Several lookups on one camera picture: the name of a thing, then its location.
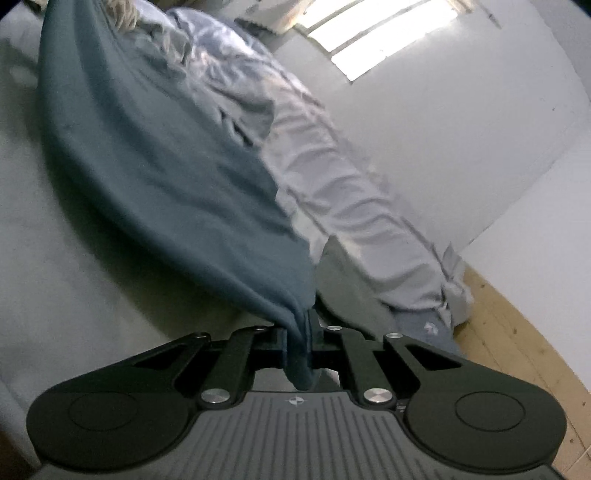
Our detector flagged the beige fuzzy garment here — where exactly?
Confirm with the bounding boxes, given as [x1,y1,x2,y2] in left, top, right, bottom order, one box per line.
[99,0,139,33]

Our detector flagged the dark grey garment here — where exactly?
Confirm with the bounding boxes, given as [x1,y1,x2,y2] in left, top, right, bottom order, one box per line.
[314,235,398,342]

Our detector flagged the barred window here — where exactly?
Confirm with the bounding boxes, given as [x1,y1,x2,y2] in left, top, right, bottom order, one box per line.
[295,0,476,84]

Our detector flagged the teal blue garment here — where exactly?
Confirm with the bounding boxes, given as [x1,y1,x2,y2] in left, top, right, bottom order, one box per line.
[37,0,326,393]

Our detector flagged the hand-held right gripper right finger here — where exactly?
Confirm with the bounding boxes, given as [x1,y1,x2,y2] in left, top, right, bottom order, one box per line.
[307,308,462,407]

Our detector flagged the wooden bed frame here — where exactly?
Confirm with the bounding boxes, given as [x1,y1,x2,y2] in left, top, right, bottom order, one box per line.
[452,263,591,480]

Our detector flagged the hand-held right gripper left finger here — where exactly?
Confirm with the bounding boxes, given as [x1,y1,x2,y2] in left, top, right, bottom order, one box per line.
[134,323,289,407]

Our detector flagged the blue cloth with white logo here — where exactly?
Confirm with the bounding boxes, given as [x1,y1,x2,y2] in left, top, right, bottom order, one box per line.
[392,307,465,358]

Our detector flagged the light blue duvet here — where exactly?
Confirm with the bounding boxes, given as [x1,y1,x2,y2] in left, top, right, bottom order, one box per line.
[129,0,476,330]

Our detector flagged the pale bed sheet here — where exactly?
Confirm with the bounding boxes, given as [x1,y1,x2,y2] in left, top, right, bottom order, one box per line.
[0,9,287,462]

